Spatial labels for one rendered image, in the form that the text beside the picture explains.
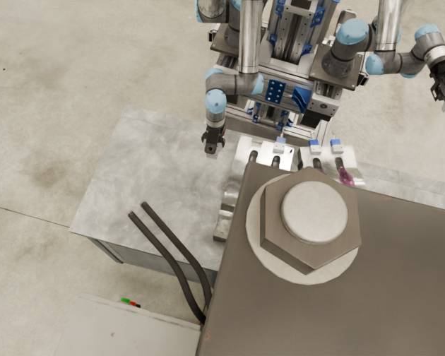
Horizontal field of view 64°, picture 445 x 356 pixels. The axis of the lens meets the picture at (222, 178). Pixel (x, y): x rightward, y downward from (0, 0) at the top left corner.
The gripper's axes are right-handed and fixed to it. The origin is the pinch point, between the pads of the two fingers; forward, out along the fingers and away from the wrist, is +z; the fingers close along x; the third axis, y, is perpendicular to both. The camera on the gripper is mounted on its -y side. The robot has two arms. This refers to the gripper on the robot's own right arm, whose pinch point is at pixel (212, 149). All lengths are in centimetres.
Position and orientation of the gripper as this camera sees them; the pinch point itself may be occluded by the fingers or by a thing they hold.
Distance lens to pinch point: 159.5
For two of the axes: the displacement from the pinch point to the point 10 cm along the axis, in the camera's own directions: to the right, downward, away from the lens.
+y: 2.5, -8.8, 4.0
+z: -0.4, 4.1, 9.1
